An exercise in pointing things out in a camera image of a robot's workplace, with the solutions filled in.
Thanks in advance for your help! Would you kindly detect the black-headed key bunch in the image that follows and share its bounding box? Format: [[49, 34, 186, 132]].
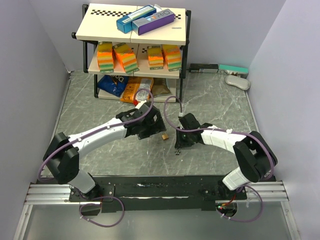
[[175, 148, 181, 156]]

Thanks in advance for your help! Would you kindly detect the brass padlock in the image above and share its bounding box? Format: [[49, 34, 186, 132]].
[[161, 133, 169, 141]]

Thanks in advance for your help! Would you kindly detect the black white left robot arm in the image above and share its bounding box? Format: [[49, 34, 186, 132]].
[[43, 101, 166, 201]]

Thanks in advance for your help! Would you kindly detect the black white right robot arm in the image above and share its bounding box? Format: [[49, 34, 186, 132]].
[[175, 113, 278, 200]]

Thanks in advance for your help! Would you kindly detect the orange snack bag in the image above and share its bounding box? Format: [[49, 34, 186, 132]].
[[120, 76, 154, 103]]

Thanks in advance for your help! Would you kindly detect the brown snack bag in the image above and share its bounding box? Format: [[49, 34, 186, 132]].
[[151, 78, 172, 97]]

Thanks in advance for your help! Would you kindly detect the blue chips bag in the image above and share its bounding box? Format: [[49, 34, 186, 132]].
[[97, 75, 129, 97]]

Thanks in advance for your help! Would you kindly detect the sponge pack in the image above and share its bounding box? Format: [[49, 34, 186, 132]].
[[162, 44, 182, 72], [112, 42, 140, 74], [147, 45, 164, 70], [96, 41, 115, 73]]

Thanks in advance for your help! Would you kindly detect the three-tier shelf rack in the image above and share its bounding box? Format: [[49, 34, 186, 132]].
[[71, 2, 192, 103]]

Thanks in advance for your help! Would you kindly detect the sponge pack far right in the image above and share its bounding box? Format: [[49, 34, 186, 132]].
[[162, 44, 182, 72]]

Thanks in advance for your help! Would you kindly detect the black flat box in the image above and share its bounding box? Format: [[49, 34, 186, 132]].
[[189, 63, 219, 74]]

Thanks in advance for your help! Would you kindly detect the teal white box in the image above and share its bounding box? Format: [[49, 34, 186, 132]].
[[217, 64, 249, 78]]

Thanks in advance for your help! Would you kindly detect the sponge pack far left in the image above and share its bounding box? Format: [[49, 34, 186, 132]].
[[96, 41, 115, 73]]

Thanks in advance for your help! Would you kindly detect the purple box on shelf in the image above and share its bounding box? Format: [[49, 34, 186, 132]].
[[132, 8, 176, 36]]

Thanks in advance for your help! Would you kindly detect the blue box on shelf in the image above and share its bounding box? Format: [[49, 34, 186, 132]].
[[116, 4, 157, 34]]

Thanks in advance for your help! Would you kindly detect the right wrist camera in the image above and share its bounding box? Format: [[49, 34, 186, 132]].
[[178, 113, 201, 130]]

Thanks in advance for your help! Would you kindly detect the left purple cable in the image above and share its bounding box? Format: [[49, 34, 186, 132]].
[[36, 87, 155, 228]]

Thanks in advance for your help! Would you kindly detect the aluminium rail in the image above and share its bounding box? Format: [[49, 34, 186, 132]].
[[14, 182, 292, 240]]

